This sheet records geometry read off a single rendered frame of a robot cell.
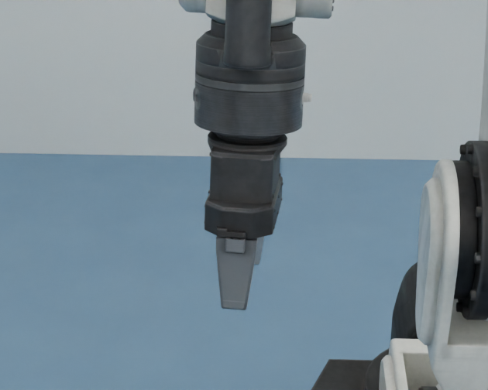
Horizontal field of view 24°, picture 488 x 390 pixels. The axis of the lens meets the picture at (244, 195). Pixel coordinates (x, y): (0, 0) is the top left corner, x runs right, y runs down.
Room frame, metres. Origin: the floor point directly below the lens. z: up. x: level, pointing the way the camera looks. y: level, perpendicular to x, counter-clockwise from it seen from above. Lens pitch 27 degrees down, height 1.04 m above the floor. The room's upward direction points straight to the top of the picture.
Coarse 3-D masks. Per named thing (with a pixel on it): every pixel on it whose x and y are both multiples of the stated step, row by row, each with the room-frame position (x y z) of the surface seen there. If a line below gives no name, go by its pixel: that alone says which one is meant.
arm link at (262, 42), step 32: (224, 0) 0.83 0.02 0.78; (256, 0) 0.80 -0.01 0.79; (288, 0) 0.83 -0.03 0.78; (320, 0) 0.83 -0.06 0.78; (224, 32) 0.83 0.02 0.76; (256, 32) 0.79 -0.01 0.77; (288, 32) 0.84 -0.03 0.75; (224, 64) 0.82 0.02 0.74; (256, 64) 0.79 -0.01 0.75; (288, 64) 0.82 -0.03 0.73
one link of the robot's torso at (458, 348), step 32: (448, 160) 0.80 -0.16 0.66; (448, 192) 0.76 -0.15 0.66; (448, 224) 0.74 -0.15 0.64; (448, 256) 0.73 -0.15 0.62; (416, 288) 0.81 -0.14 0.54; (448, 288) 0.73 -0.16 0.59; (416, 320) 0.79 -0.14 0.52; (448, 320) 0.74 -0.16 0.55; (480, 320) 0.78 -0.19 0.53; (448, 352) 0.74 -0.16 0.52; (480, 352) 0.74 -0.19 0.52; (448, 384) 0.75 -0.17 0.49; (480, 384) 0.75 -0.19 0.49
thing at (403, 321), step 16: (416, 272) 1.18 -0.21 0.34; (400, 288) 1.19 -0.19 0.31; (400, 304) 1.14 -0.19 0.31; (400, 320) 1.11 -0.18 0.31; (400, 336) 1.09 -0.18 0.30; (416, 336) 1.06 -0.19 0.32; (384, 352) 1.22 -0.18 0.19; (336, 368) 1.21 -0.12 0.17; (352, 368) 1.21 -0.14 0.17; (368, 368) 1.19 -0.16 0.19; (320, 384) 1.18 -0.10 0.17; (336, 384) 1.18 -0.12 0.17; (352, 384) 1.18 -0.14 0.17; (368, 384) 1.15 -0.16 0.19
